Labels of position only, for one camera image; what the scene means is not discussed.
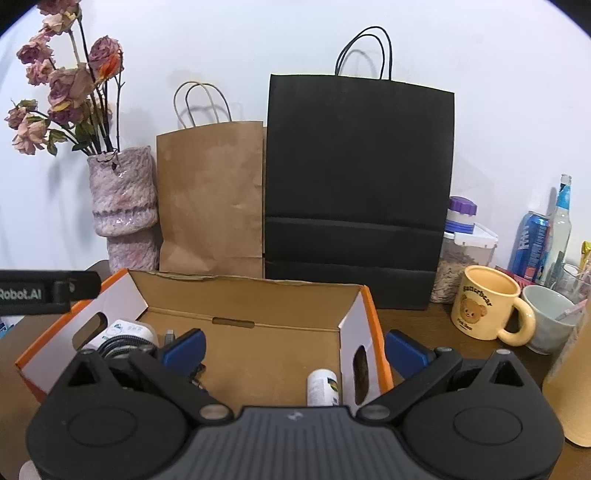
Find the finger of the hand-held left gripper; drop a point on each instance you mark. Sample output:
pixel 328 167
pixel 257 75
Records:
pixel 81 285

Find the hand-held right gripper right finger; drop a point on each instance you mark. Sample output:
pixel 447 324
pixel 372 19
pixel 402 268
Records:
pixel 406 355

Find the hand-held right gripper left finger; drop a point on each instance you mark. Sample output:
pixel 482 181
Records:
pixel 184 350

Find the red cardboard box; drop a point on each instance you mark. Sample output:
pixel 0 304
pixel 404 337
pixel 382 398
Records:
pixel 258 350

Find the white spray bottle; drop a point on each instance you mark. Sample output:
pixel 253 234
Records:
pixel 323 387

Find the yellow bear mug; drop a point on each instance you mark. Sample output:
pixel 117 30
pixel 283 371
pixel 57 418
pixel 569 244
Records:
pixel 485 304

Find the pink marbled ceramic vase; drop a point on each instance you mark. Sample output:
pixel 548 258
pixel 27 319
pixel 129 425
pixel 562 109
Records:
pixel 122 194

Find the clear seed container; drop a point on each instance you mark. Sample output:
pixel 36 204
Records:
pixel 461 263

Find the pale green cup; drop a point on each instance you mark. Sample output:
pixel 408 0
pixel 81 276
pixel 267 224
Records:
pixel 549 323

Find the purple lidded jar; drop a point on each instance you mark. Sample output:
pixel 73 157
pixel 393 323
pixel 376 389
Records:
pixel 461 214

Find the brown paper bag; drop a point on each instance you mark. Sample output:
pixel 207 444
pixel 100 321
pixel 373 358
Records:
pixel 210 198

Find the blue drink can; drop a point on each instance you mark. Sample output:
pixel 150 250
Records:
pixel 528 249

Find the yellow thermos jug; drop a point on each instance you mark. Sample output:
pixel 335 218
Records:
pixel 572 392

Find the black paper bag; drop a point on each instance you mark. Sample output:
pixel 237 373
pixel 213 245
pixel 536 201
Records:
pixel 355 184

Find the clear drinking glass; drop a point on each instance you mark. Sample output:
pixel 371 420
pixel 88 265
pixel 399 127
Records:
pixel 577 281

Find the clear glass bottle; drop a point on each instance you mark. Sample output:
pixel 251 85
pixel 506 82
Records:
pixel 556 230

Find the dried pink rose bouquet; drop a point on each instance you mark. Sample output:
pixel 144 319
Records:
pixel 69 87

